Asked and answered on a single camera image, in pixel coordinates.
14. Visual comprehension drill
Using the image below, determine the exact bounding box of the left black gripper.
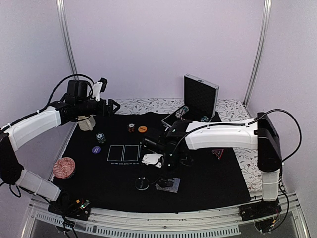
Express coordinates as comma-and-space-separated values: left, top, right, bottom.
76, 98, 121, 117

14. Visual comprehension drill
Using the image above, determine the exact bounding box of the blue playing card deck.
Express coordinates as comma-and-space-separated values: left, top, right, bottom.
156, 178, 181, 193

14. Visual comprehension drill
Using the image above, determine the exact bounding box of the clear dealer button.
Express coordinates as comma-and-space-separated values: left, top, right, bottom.
135, 177, 150, 191

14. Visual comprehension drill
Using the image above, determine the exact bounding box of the blue green 50 chip stack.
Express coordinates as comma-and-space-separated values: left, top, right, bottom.
96, 132, 106, 144

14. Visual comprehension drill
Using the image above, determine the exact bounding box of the purple small blind button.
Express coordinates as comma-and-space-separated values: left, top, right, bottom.
92, 146, 101, 154

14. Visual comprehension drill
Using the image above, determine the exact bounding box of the orange big blind button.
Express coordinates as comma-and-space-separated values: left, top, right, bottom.
138, 125, 148, 133

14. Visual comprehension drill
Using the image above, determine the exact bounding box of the orange black 100 chip stack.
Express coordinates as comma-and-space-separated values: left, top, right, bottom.
127, 123, 135, 133

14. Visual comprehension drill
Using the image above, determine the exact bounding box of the poker chip row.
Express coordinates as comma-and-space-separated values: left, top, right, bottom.
175, 106, 189, 119
200, 116, 210, 122

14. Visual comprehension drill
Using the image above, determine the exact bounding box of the aluminium poker chip case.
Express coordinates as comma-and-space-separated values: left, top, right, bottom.
161, 74, 219, 128

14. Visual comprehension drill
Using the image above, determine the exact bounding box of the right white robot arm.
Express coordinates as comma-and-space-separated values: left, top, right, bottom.
141, 109, 294, 216

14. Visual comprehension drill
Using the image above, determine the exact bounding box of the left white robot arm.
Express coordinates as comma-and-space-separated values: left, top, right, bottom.
0, 74, 120, 215

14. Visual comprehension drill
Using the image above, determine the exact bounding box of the cream ceramic mug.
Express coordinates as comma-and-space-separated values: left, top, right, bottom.
78, 115, 96, 131

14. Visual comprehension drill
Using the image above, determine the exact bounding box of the black poker table mat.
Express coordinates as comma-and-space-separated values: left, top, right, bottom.
53, 112, 251, 213

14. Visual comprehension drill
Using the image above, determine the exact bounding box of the red black triangle card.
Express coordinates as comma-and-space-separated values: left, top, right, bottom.
212, 149, 224, 160

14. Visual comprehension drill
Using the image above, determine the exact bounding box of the red patterned round tin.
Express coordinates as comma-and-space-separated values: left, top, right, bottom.
53, 157, 76, 179

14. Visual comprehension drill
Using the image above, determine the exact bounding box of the small green circuit board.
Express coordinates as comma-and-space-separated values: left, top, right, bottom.
75, 199, 91, 210

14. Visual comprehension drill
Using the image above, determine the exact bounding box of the floral white tablecloth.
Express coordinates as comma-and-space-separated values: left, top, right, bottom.
113, 98, 279, 198

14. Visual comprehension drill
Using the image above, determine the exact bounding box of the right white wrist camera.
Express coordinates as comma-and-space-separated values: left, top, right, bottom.
141, 153, 163, 168

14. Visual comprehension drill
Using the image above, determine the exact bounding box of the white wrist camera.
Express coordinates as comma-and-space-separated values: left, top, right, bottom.
92, 78, 108, 102
141, 153, 163, 168

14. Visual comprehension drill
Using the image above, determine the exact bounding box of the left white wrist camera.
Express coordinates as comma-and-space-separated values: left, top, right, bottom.
92, 78, 108, 102

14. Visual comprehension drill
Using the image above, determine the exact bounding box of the left aluminium frame post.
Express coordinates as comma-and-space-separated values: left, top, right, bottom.
56, 0, 77, 74

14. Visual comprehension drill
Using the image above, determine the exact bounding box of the aluminium frame post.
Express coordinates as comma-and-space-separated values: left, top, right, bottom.
56, 0, 77, 74
243, 0, 272, 107

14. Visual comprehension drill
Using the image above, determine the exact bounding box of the right aluminium frame post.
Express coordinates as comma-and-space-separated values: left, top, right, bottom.
243, 0, 272, 107

